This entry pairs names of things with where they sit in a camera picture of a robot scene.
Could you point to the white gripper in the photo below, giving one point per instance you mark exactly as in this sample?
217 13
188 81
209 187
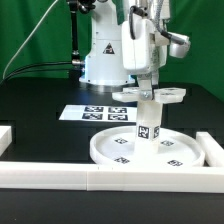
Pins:
142 56

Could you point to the white cross table base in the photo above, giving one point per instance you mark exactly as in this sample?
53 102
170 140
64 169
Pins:
163 95

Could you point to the white round table top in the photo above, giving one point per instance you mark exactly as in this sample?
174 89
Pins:
119 146

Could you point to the white marker sheet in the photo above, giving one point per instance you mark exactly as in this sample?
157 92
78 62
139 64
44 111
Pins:
98 113

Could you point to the white right fence bar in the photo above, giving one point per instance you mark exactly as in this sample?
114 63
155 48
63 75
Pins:
214 153

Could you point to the white fence bar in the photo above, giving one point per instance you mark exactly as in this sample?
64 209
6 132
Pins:
214 153
91 177

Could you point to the white left fence block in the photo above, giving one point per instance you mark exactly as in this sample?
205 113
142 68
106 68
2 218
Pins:
5 138

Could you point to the white front fence bar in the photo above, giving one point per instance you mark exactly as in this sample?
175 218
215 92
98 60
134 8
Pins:
91 177

